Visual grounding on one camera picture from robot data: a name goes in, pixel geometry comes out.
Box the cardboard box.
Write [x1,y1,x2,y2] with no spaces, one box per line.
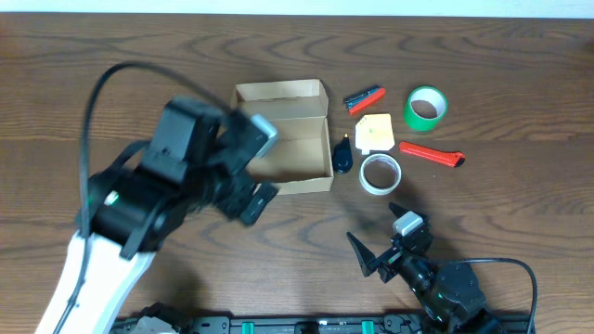
[231,79,334,195]

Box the small black glue bottle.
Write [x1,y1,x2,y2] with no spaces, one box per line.
[332,134,353,173]

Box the white tape roll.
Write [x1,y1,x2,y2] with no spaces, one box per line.
[359,153,402,196]

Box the yellow sticky note pad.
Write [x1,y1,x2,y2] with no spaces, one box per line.
[355,113,395,156]

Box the red marker pen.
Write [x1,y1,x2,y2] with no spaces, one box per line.
[347,87,386,116]

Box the green tape roll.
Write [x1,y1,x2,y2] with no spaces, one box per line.
[403,86,448,132]

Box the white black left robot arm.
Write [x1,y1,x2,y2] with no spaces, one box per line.
[36,96,278,333]

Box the dark blue marker pen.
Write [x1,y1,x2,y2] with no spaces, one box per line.
[343,84,381,109]

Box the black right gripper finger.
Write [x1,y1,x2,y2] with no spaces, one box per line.
[346,232,378,277]
[388,202,429,222]

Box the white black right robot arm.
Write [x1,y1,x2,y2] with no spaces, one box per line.
[346,202,505,333]

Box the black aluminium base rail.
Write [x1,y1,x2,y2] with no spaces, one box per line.
[110,302,536,334]

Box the red utility knife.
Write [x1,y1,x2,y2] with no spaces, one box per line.
[398,141,466,168]

